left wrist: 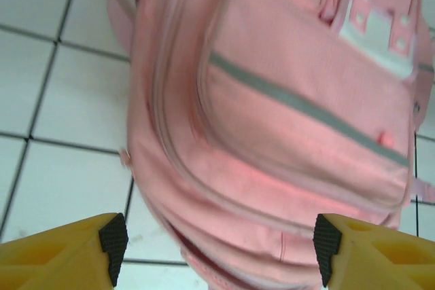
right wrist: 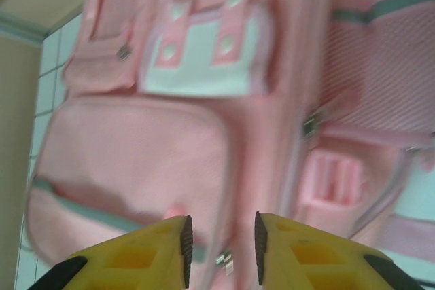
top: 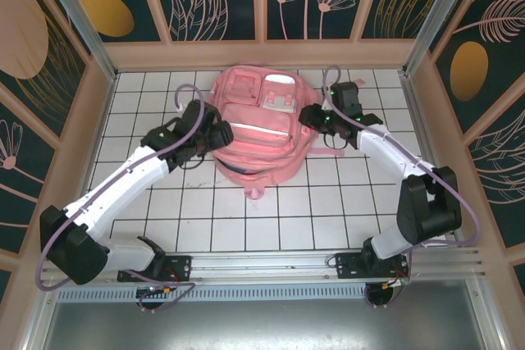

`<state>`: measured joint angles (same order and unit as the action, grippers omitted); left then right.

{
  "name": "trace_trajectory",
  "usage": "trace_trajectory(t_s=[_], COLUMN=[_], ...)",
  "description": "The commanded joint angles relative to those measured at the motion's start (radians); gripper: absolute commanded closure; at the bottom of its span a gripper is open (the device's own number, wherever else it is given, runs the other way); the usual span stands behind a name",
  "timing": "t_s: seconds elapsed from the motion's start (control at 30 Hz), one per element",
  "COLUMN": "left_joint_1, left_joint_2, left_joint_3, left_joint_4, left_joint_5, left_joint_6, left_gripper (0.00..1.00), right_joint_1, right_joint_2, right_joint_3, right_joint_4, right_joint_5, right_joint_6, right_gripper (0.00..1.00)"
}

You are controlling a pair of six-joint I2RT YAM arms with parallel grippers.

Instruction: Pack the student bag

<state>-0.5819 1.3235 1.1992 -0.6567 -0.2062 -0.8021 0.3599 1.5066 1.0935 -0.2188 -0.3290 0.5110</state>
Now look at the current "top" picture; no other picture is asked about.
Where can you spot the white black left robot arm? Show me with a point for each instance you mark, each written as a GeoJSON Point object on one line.
{"type": "Point", "coordinates": [135, 178]}

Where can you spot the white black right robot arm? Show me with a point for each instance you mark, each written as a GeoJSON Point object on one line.
{"type": "Point", "coordinates": [389, 149]}

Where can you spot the pink backpack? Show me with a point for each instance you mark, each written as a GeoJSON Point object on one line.
{"type": "Point", "coordinates": [254, 149]}

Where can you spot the aluminium frame post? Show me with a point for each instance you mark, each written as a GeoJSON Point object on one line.
{"type": "Point", "coordinates": [435, 18]}
{"type": "Point", "coordinates": [82, 26]}

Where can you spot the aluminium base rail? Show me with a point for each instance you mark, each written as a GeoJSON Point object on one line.
{"type": "Point", "coordinates": [262, 268]}

